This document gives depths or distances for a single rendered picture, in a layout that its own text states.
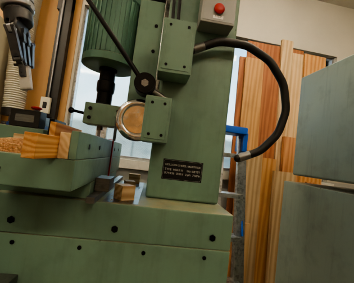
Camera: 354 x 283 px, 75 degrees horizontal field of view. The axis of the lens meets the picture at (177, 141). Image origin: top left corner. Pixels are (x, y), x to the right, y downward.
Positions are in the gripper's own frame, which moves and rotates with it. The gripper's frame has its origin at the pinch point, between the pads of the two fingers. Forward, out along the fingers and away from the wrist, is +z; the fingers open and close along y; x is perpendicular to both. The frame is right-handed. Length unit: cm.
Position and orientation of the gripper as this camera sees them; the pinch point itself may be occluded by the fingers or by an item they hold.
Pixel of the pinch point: (25, 78)
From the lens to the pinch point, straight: 84.3
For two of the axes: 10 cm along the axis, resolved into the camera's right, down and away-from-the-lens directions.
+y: -1.1, 0.5, 9.9
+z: 1.3, 9.9, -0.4
